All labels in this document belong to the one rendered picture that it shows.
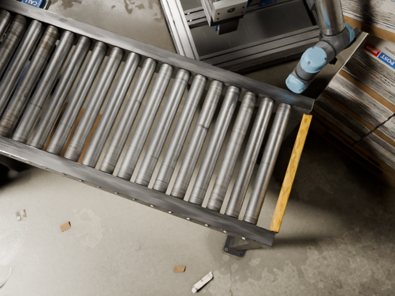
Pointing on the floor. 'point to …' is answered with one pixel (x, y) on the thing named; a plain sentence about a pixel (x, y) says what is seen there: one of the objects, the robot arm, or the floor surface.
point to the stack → (362, 106)
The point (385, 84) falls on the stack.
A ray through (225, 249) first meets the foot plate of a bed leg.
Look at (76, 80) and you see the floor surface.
